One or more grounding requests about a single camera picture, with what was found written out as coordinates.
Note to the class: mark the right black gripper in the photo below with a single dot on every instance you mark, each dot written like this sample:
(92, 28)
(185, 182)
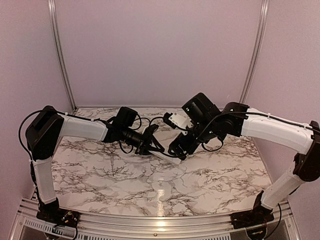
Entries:
(174, 145)

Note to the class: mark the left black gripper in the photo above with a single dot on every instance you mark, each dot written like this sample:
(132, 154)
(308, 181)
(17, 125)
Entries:
(143, 147)

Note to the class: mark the white remote control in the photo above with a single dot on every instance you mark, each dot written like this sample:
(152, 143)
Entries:
(170, 159)

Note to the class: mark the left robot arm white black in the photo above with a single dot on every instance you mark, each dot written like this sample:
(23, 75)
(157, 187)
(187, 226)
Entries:
(42, 137)

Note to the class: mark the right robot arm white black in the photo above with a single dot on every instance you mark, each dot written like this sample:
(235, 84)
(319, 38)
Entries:
(296, 144)

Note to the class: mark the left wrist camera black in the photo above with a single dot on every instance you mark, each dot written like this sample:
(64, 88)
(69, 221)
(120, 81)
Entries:
(125, 117)

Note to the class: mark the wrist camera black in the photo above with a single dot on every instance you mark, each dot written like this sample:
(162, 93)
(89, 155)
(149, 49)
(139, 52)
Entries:
(125, 117)
(200, 109)

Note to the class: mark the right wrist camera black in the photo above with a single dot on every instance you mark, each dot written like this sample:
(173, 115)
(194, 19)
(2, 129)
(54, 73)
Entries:
(200, 109)

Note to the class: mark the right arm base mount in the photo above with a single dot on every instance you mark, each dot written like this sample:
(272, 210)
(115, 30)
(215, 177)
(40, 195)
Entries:
(248, 218)

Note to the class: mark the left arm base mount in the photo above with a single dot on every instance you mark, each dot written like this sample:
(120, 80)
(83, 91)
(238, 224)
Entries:
(59, 217)

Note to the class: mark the front aluminium rail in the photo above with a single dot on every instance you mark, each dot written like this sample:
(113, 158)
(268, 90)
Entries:
(99, 226)

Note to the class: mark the right aluminium frame post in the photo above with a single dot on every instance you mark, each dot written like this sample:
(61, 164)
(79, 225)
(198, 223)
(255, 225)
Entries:
(260, 33)

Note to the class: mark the aluminium frame post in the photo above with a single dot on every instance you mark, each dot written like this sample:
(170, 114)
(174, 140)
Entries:
(260, 33)
(59, 51)

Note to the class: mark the left aluminium frame post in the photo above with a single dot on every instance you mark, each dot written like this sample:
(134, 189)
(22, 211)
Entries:
(59, 51)

